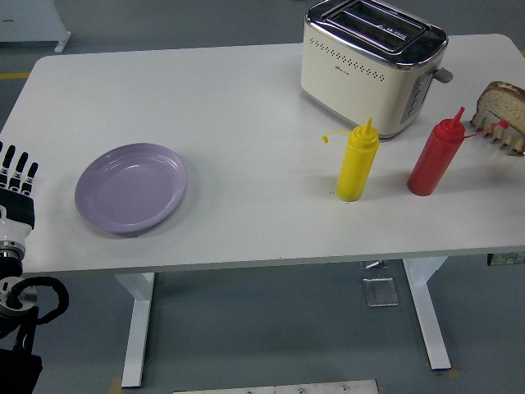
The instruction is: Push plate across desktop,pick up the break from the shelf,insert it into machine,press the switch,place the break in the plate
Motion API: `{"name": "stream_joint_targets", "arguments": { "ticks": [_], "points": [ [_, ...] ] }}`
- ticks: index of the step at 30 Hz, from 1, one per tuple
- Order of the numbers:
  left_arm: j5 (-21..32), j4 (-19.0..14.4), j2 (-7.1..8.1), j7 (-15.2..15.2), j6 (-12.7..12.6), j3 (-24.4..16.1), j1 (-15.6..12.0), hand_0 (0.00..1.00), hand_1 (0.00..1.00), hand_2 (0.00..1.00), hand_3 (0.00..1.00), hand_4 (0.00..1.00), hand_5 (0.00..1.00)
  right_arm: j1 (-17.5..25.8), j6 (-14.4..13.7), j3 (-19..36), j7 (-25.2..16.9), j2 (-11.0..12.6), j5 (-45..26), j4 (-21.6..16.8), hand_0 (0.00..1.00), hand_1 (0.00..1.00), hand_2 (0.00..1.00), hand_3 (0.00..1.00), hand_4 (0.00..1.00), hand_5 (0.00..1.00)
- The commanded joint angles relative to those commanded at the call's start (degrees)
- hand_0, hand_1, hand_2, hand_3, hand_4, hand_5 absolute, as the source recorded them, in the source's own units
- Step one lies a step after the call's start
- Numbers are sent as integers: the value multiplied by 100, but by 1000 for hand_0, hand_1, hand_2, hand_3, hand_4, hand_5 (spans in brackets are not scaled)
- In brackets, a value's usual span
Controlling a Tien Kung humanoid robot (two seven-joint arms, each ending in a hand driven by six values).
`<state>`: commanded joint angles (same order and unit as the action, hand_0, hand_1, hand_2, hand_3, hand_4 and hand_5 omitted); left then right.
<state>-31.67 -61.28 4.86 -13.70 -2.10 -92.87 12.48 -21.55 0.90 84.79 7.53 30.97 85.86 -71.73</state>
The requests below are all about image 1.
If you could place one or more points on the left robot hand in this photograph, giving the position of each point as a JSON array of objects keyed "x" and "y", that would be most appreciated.
[{"x": 16, "y": 213}]

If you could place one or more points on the purple plate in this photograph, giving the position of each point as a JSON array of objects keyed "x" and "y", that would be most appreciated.
[{"x": 131, "y": 189}]

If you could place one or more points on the cream and chrome toaster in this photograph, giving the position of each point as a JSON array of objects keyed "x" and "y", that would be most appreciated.
[{"x": 352, "y": 82}]

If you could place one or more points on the bread slice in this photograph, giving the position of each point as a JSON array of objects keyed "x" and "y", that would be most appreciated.
[{"x": 504, "y": 102}]

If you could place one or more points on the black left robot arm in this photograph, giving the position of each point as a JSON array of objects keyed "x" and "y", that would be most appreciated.
[{"x": 20, "y": 297}]

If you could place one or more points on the clear floor plate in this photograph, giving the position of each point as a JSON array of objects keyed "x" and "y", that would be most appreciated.
[{"x": 380, "y": 292}]

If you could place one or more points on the white table leg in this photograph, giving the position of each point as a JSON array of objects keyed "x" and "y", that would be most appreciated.
[
  {"x": 428, "y": 312},
  {"x": 137, "y": 328}
]

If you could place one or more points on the white cabinet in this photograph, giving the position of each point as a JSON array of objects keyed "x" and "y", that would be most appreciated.
[{"x": 28, "y": 20}]

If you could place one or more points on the yellow squeeze bottle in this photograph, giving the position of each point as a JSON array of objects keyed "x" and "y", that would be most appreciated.
[{"x": 356, "y": 168}]

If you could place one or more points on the red squeeze bottle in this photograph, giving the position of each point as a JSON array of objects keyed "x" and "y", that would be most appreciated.
[{"x": 435, "y": 164}]

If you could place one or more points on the metal toast rack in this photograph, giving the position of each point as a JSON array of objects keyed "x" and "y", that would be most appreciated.
[{"x": 486, "y": 116}]

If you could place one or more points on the table control panel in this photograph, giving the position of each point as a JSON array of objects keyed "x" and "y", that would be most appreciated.
[{"x": 506, "y": 259}]

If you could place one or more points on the small clear floor bracket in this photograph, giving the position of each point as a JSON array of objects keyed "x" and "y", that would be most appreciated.
[{"x": 375, "y": 265}]

